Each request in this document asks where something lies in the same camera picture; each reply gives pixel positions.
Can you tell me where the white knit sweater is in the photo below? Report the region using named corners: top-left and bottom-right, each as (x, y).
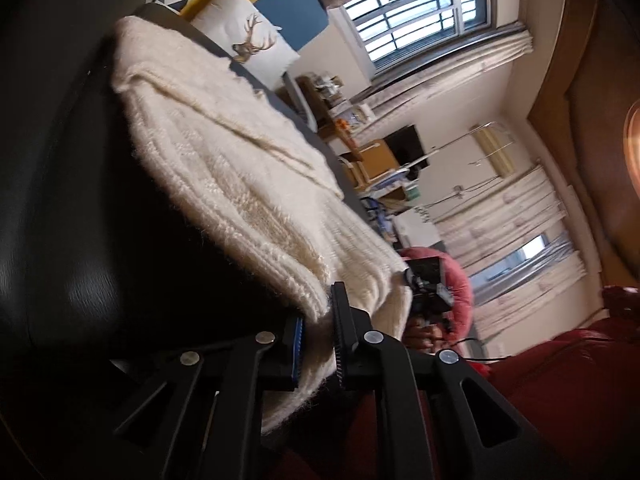
top-left (110, 15), bottom-right (413, 436)

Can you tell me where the glowing ceiling lamp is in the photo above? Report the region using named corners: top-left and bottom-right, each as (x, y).
top-left (622, 100), bottom-right (640, 186)

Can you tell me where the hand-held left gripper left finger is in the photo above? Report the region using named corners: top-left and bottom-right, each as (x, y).
top-left (112, 315), bottom-right (306, 480)

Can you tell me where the pale pleated curtain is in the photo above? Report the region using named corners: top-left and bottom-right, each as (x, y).
top-left (430, 162), bottom-right (588, 346)

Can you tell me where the grey yellow blue sofa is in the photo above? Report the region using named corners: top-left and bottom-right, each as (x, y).
top-left (125, 0), bottom-right (331, 131)

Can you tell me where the cluttered wooden shelf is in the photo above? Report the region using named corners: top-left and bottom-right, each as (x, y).
top-left (307, 74), bottom-right (373, 131)

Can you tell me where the deer print pillow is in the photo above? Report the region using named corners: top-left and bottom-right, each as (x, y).
top-left (190, 0), bottom-right (301, 91)

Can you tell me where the cardboard box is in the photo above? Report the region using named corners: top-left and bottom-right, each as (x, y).
top-left (357, 142), bottom-right (401, 183)

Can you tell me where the pale long curtain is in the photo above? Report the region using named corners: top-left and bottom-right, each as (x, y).
top-left (350, 27), bottom-right (536, 131)

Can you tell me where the barred window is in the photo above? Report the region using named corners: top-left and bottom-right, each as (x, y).
top-left (342, 0), bottom-right (493, 76)

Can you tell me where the black monitor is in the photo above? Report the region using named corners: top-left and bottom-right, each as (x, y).
top-left (385, 125), bottom-right (426, 166)

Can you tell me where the person's right hand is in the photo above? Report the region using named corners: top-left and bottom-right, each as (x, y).
top-left (402, 312), bottom-right (448, 351)

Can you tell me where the small curtained window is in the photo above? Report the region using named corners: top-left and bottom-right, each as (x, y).
top-left (467, 232), bottom-right (571, 306)

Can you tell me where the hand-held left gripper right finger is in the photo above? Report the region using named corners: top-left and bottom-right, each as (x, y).
top-left (330, 281), bottom-right (551, 480)

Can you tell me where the wall air conditioner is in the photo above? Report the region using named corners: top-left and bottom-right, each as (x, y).
top-left (470, 122), bottom-right (516, 178)

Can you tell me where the wooden side desk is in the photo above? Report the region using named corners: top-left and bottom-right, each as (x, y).
top-left (295, 75), bottom-right (381, 141)

